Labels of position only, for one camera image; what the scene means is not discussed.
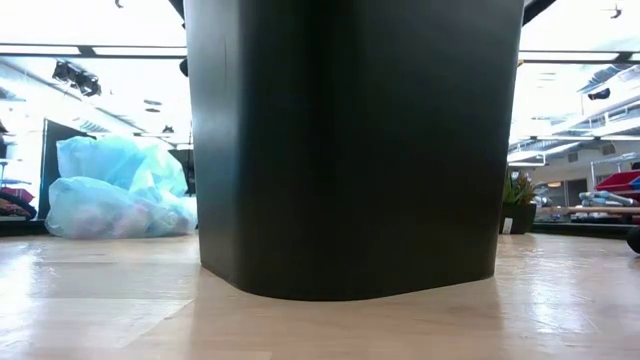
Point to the black panel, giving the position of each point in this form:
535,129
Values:
50,170

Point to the black ceiling device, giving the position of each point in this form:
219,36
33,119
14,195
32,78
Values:
598,94

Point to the potted succulent plant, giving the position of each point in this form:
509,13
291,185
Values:
517,215

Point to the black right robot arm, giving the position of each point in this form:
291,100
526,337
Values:
532,7

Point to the wooden workbench on casters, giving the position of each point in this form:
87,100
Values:
590,210

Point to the black ceiling spotlights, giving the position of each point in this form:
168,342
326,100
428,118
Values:
80,80

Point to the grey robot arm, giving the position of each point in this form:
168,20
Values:
542,201
605,199

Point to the red dark pile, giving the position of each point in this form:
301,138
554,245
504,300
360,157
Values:
17,205

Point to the teal plastic trash bag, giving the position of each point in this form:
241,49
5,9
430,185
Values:
110,200

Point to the black round knob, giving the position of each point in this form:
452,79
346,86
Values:
635,240

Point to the black trash bin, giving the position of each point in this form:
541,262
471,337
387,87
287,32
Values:
350,150

